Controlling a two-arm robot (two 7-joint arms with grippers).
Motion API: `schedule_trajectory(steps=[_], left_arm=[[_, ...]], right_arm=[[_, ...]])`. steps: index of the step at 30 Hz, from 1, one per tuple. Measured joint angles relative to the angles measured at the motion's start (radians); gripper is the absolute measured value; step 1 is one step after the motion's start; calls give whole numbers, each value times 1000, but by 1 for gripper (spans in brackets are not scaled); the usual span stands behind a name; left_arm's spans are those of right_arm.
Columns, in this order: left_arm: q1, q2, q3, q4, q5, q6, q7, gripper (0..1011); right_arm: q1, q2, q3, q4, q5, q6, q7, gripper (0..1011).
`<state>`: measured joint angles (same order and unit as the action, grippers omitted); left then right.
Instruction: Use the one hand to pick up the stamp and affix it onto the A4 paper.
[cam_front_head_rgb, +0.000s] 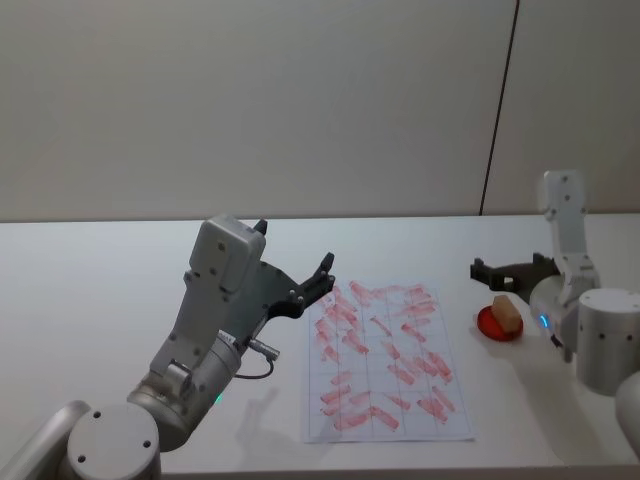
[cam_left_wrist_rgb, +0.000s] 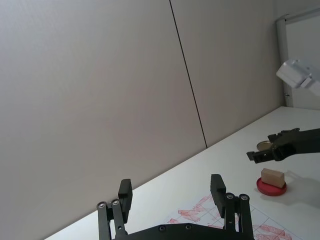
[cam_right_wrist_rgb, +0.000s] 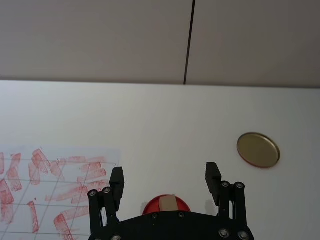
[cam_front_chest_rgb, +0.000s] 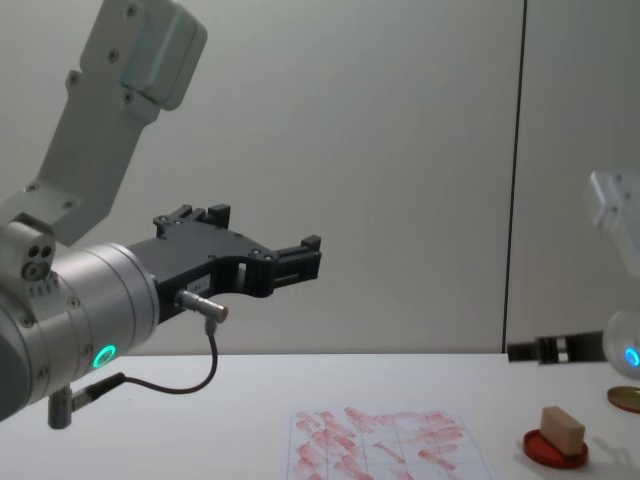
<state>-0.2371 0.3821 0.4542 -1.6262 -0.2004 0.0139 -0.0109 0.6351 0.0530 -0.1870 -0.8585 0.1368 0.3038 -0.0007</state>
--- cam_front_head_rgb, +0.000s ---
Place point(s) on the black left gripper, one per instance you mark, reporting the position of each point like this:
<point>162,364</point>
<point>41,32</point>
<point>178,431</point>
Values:
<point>272,292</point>

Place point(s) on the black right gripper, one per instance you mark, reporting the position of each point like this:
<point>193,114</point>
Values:
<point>530,277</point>

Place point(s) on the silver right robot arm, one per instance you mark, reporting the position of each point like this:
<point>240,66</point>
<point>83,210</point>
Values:
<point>600,340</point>

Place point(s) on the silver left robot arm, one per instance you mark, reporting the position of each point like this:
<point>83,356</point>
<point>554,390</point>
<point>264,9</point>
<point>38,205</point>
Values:
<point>200,320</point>

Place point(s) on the beige sponge block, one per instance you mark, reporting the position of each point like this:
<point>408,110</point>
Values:
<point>505,312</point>

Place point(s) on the small red round dish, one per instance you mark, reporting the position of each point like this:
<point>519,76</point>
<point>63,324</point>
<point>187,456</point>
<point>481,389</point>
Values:
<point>500,331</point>

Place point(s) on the white paper sheet red marks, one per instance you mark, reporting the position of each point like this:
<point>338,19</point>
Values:
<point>385,365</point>

